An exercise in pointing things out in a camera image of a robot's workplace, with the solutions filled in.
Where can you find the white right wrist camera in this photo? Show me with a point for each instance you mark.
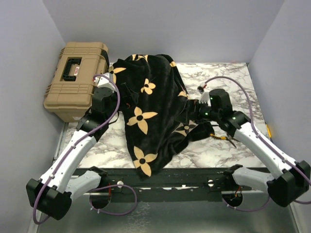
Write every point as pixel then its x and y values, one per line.
pixel 204 94

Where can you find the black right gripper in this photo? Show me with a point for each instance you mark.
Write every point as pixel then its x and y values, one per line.
pixel 194 105

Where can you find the black mounting rail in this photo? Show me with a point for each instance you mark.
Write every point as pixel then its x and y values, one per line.
pixel 169 185

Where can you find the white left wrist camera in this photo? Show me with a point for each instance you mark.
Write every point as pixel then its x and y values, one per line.
pixel 104 80

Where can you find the tan plastic tool case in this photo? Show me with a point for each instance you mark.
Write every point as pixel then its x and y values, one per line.
pixel 70 93

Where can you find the black yellow flower pillowcase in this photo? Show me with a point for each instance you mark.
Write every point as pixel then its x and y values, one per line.
pixel 153 136

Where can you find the yellow blue pencil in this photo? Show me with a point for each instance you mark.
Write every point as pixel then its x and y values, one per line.
pixel 268 131

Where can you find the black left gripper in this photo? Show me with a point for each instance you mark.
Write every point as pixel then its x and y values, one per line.
pixel 131 98

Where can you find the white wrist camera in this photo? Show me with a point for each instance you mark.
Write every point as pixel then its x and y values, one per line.
pixel 104 80
pixel 204 94

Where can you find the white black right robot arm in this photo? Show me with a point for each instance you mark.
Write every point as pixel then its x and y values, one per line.
pixel 286 179

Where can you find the yellow handled pliers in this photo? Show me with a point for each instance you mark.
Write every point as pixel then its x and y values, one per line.
pixel 226 138

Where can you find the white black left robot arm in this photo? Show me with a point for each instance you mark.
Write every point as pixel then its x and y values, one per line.
pixel 54 192

